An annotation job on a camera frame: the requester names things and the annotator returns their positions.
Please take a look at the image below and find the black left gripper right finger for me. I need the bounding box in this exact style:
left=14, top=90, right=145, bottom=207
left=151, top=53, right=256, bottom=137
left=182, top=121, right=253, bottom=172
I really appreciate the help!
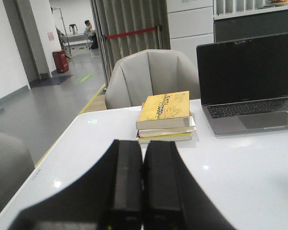
left=144, top=141, right=234, bottom=230

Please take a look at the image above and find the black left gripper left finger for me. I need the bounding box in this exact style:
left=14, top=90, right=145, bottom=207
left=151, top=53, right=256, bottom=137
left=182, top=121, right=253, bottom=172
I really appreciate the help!
left=9, top=140, right=143, bottom=230

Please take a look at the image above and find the bottom yellow-spined book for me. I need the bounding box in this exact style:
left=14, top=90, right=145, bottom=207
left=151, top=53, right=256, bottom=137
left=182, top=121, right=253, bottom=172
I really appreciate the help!
left=136, top=132, right=192, bottom=144

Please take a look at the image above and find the middle white book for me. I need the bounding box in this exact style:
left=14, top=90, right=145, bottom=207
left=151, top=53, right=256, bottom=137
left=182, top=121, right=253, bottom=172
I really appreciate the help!
left=137, top=114, right=196, bottom=138

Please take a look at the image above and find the top yellow book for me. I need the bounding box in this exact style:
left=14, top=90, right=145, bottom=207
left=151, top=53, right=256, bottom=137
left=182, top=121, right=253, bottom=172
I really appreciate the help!
left=136, top=91, right=190, bottom=130

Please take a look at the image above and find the grey near chair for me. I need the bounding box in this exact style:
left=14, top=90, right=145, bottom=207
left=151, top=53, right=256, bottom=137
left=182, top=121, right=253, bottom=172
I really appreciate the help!
left=0, top=132, right=35, bottom=212

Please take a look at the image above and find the left grey armchair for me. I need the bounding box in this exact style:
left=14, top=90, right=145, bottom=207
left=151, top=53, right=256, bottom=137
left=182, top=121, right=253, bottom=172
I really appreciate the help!
left=105, top=49, right=201, bottom=109

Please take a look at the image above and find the grey open laptop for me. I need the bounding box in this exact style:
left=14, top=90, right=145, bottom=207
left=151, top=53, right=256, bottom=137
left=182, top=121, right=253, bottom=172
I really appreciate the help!
left=196, top=33, right=288, bottom=135

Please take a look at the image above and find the red trash bin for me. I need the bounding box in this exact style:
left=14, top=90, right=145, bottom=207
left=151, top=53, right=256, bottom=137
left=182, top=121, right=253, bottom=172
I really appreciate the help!
left=52, top=50, right=69, bottom=73

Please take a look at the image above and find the seated person in background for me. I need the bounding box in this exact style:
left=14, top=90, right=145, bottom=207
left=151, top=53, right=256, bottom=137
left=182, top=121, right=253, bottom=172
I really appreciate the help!
left=84, top=20, right=98, bottom=49

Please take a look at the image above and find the red barrier belt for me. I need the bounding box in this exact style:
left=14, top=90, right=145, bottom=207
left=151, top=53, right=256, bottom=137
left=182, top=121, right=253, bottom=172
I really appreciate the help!
left=104, top=26, right=158, bottom=40

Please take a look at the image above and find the white cabinet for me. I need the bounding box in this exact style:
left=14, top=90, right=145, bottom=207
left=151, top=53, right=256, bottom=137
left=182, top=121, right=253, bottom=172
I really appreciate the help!
left=167, top=0, right=214, bottom=66

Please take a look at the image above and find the fruit bowl on counter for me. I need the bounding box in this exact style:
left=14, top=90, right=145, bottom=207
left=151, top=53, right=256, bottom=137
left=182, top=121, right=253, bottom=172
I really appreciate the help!
left=269, top=0, right=288, bottom=6

